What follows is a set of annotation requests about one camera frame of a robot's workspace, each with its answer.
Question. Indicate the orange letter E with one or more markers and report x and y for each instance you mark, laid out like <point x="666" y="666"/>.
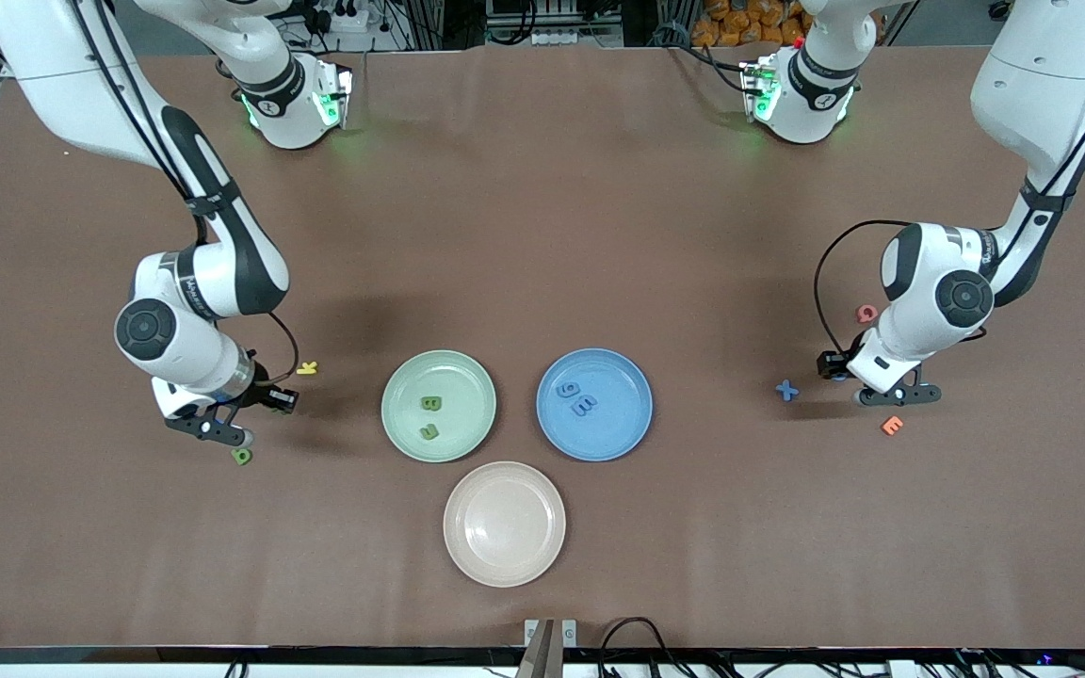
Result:
<point x="893" y="426"/>

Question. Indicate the blue lowercase letter g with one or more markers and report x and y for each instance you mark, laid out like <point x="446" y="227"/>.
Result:
<point x="569" y="389"/>

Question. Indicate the blue letter E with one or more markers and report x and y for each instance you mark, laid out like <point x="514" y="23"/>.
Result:
<point x="585" y="406"/>

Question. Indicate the white power strip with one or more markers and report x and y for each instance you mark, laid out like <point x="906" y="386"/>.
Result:
<point x="347" y="17"/>

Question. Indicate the beige pink plate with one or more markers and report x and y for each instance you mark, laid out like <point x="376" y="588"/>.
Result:
<point x="505" y="524"/>

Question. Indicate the green round lowercase letter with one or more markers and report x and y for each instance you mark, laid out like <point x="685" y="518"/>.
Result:
<point x="239" y="460"/>

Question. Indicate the blue plate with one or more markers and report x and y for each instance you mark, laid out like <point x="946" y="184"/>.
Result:
<point x="618" y="424"/>

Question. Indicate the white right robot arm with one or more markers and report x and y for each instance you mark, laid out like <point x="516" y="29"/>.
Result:
<point x="185" y="348"/>

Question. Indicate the metal table clamp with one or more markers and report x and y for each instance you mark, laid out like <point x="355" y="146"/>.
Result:
<point x="547" y="650"/>

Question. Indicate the orange snack bag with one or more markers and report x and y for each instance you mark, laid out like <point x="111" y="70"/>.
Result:
<point x="740" y="24"/>

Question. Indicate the grey power strip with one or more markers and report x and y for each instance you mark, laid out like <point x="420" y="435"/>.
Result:
<point x="561" y="38"/>

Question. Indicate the green letter Z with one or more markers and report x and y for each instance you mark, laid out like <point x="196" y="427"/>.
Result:
<point x="429" y="431"/>

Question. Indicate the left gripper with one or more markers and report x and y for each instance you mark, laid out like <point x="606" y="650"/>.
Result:
<point x="831" y="364"/>

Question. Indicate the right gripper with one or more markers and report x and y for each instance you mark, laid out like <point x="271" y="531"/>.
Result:
<point x="264" y="390"/>

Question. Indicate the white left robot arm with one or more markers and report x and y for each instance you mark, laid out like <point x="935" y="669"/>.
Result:
<point x="929" y="273"/>

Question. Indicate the pink letter Q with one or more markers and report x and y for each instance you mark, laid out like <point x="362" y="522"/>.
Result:
<point x="861" y="314"/>

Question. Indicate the green letter B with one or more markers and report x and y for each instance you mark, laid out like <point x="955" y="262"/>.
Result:
<point x="430" y="404"/>

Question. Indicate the green plate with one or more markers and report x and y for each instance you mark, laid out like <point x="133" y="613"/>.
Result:
<point x="462" y="414"/>

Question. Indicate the blue letter X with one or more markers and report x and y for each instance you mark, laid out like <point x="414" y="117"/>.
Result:
<point x="787" y="390"/>

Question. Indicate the yellow letter K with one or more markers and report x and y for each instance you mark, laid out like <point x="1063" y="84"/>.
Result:
<point x="307" y="368"/>

